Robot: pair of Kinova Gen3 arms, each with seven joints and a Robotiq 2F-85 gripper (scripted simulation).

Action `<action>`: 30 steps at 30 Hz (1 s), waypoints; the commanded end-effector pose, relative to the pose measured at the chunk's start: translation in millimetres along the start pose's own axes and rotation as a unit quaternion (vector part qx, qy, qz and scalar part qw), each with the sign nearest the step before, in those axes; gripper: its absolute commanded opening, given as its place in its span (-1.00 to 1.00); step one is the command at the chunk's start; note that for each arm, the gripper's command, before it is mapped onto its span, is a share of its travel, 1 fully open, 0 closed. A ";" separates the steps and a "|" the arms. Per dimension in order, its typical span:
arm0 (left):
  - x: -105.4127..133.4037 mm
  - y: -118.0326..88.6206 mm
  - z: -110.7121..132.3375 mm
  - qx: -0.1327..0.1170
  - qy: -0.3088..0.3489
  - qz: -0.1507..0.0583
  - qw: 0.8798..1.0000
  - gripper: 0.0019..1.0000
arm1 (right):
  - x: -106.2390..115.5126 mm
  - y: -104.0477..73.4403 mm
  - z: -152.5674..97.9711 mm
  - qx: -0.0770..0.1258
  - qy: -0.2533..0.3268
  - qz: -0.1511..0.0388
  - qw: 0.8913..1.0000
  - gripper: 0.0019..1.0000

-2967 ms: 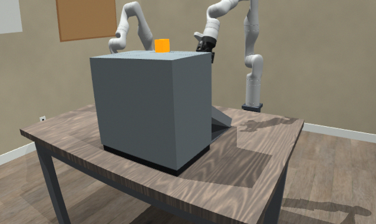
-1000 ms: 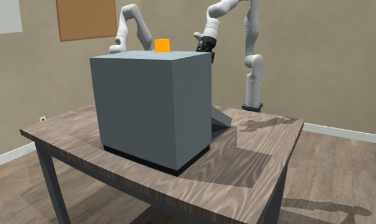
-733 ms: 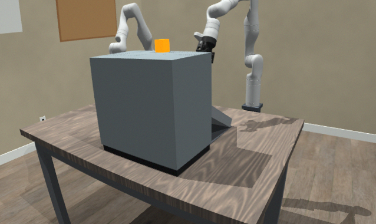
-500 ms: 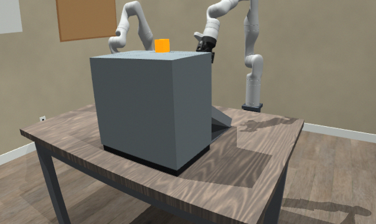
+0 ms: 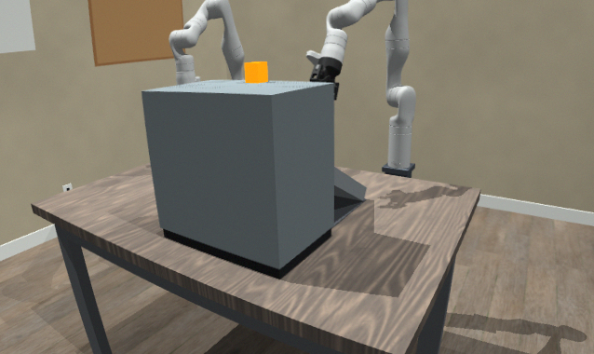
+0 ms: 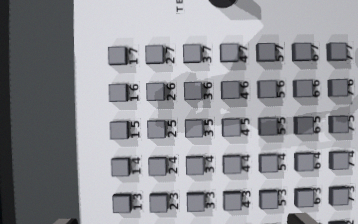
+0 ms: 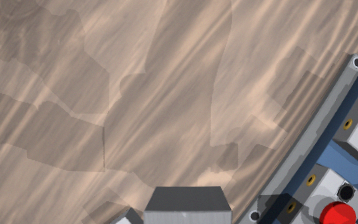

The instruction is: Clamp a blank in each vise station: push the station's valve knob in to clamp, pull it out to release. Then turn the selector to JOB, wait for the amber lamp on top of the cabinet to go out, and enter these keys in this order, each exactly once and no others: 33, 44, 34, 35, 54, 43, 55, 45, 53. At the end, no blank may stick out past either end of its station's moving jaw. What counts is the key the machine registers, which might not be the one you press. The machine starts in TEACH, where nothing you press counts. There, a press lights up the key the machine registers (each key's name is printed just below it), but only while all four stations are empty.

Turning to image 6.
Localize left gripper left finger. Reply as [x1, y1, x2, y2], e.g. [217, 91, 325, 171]
[53, 219, 78, 224]

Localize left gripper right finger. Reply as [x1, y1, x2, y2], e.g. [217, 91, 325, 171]
[287, 213, 320, 224]

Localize grey metal cabinet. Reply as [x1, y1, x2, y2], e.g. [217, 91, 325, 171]
[0, 0, 358, 224]

